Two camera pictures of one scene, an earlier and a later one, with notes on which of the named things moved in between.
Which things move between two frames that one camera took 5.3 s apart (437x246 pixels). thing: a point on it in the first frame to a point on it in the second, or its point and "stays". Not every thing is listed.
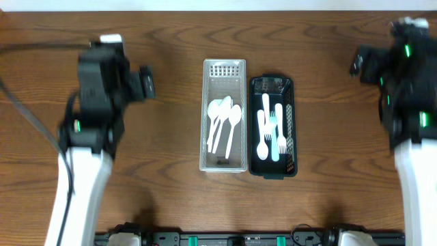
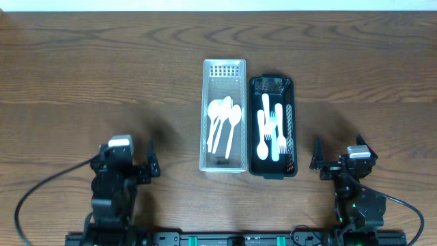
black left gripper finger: (147, 81) to (152, 159)
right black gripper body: (377, 67) to (331, 171)
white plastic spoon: (235, 116) stays
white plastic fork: (281, 141) stays
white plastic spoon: (213, 111) to (224, 107)
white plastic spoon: (214, 110) stays
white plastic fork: (268, 126) stays
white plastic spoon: (224, 111) stays
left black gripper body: (135, 95) to (143, 174)
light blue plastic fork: (275, 156) stays
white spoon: (262, 149) stays
